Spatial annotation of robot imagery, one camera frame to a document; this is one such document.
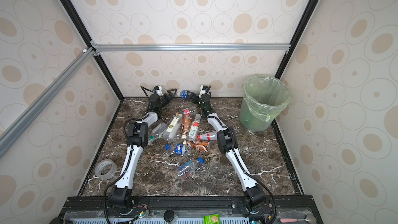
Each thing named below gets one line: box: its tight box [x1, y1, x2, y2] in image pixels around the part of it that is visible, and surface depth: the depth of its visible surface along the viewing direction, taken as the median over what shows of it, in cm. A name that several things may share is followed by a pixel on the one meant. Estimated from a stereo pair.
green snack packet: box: [202, 212, 221, 224], surface depth 70 cm
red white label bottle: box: [188, 113, 202, 142], surface depth 99 cm
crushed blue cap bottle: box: [176, 157, 205, 179], surface depth 87 cm
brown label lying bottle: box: [182, 140, 210, 152], surface depth 91 cm
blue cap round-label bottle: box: [165, 143, 192, 156], surface depth 93 cm
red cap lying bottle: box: [196, 132, 218, 141], surface depth 97 cm
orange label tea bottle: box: [181, 114, 193, 140], surface depth 100 cm
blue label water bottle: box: [181, 90, 189, 100], surface depth 119 cm
